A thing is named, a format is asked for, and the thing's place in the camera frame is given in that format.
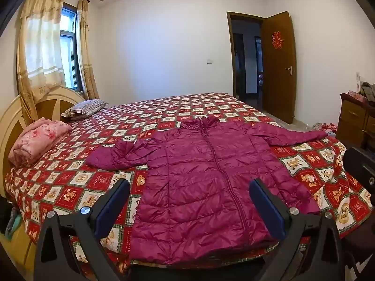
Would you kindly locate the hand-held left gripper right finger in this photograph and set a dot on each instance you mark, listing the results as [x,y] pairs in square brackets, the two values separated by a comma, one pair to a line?
[268,210]

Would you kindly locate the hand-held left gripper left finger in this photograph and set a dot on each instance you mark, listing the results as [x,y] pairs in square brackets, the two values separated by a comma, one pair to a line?
[112,207]

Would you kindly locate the magenta puffer jacket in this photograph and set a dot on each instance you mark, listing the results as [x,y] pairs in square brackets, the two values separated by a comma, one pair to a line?
[199,187]

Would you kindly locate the clothes heap on floor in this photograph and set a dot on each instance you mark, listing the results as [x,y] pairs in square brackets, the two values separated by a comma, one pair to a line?
[326,127]

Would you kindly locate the pile of grey clothes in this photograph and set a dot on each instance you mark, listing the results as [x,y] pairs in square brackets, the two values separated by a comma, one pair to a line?
[368,92]

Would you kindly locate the brown wooden desk with drawers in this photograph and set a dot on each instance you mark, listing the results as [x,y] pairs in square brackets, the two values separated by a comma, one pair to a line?
[351,117]

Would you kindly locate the red checkered printed bedspread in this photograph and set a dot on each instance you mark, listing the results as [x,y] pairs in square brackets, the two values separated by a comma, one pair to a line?
[58,181]

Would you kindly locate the pink flat box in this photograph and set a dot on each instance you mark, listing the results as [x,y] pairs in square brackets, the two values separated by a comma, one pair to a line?
[357,96]

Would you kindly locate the dark teal cloth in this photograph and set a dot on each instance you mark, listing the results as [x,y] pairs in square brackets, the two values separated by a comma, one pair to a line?
[14,222]

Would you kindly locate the pink folded blanket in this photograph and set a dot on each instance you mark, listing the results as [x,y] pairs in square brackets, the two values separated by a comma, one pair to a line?
[38,140]

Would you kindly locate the striped pillow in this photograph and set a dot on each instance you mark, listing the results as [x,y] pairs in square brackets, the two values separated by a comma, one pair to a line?
[85,108]

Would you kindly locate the brown wooden door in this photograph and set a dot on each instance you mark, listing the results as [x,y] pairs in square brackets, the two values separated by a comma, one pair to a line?
[278,79]

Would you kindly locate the cream wooden bed headboard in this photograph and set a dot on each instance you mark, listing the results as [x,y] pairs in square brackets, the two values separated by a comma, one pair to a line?
[17,111]

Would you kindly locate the red paper door decoration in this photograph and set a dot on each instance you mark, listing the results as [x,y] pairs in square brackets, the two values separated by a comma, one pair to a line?
[277,39]

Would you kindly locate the window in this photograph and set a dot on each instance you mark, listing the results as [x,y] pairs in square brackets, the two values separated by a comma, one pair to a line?
[68,44]

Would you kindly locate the wide beige patterned curtain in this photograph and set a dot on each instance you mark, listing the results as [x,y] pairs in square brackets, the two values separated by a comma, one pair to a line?
[38,49]

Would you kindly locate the white wall socket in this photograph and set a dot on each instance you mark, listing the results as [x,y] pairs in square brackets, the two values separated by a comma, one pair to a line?
[358,79]

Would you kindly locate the brown door frame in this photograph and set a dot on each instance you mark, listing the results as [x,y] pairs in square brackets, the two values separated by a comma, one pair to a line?
[230,49]

